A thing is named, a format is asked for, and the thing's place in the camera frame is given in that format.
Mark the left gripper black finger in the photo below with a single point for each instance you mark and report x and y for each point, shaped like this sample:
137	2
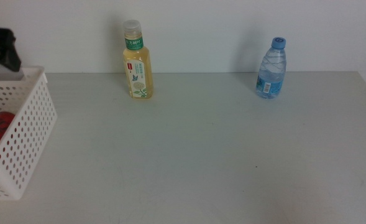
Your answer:
13	60

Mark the yellow tea bottle green label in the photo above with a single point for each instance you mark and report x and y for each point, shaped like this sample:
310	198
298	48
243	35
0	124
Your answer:
137	62

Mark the clear water bottle blue cap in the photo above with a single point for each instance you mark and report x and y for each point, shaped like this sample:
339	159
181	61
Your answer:
271	71

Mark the white perforated plastic basket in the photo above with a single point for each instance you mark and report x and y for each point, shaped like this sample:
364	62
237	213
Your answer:
30	124

